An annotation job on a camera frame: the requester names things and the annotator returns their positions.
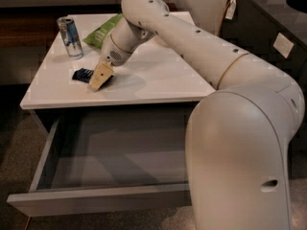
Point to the white paper tag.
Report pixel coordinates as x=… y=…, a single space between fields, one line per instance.
x=231 y=8

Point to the grey top drawer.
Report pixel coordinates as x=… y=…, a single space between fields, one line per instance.
x=110 y=159

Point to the dark wooden bench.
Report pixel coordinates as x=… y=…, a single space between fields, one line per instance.
x=37 y=26

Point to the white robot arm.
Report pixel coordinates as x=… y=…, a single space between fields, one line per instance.
x=230 y=189

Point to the white paper bowl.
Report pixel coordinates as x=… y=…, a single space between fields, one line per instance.
x=161 y=42

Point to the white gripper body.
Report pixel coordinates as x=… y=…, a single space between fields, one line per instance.
x=110 y=54

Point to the dark blue rxbar wrapper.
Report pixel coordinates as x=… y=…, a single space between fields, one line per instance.
x=83 y=75

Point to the white top grey cabinet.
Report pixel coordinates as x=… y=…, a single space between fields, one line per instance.
x=154 y=74

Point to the silver blue drink can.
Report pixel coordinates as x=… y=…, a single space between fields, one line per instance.
x=70 y=37

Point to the white label sticker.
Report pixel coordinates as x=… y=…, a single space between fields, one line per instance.
x=283 y=45

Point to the green chip bag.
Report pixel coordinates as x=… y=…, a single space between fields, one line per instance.
x=98 y=36

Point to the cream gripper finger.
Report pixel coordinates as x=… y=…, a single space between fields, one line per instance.
x=102 y=73

